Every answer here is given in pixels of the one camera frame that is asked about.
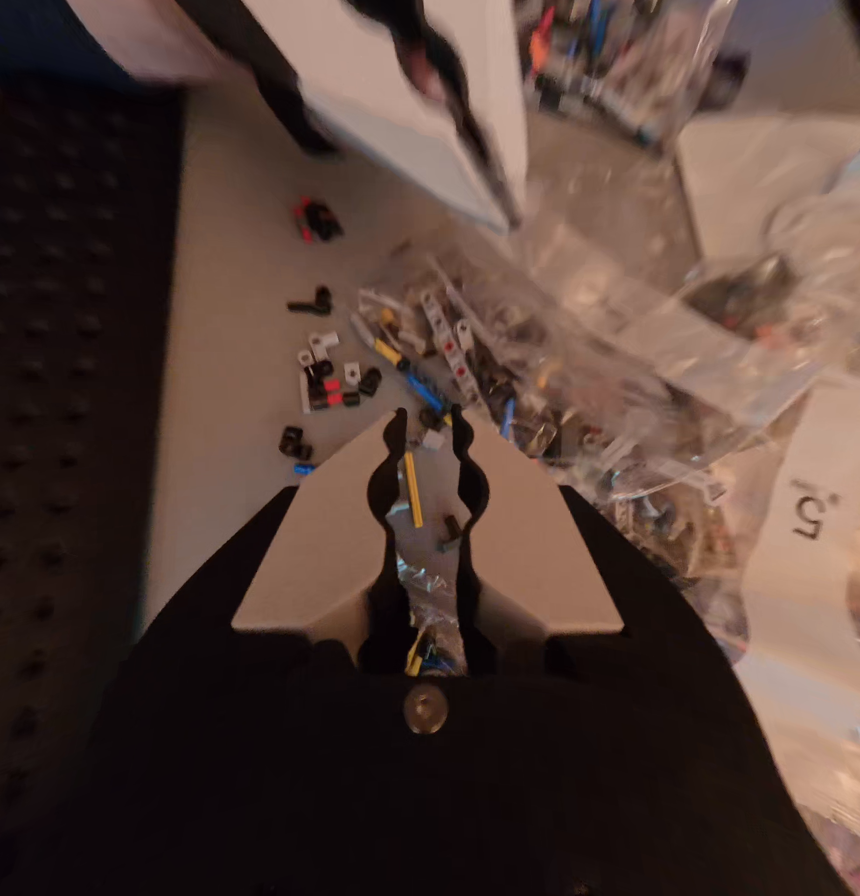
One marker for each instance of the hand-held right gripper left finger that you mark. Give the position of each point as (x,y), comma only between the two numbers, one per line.
(311,560)

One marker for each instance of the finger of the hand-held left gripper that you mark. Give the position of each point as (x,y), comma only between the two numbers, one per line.
(493,84)
(374,105)

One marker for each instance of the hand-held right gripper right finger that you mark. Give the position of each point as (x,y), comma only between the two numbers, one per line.
(542,560)

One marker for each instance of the black piece with red pin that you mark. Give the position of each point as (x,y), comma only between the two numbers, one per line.
(318,220)

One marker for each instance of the black lego connector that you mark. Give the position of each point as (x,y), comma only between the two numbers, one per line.
(295,442)
(370,381)

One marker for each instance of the yellow lego axle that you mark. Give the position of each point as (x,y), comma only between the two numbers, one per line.
(414,490)

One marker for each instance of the small grey lego block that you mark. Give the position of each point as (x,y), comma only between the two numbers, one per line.
(433,439)

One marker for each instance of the light grey lego axle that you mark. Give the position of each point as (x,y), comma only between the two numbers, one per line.
(304,395)

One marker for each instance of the black lego tyre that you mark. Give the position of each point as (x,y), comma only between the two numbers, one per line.
(725,77)

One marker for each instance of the person's left hand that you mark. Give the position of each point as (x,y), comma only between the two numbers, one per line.
(143,35)

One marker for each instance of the dark grey connector with axle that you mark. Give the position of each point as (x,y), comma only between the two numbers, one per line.
(449,533)

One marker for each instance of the small clear bag coloured pins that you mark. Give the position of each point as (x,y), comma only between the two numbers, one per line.
(423,595)

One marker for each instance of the clear bag of dark pieces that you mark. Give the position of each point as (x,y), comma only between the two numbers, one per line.
(612,63)

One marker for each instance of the black connector with red pins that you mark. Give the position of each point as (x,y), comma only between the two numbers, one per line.
(330,393)

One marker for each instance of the black connector with white bush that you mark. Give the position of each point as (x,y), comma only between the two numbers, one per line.
(312,362)

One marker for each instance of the black L connector with axle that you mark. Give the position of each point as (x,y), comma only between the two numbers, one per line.
(309,302)

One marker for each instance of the clear bag with white label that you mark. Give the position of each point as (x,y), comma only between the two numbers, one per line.
(794,595)

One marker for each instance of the dark perforated panel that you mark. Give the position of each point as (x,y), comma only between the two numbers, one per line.
(66,420)

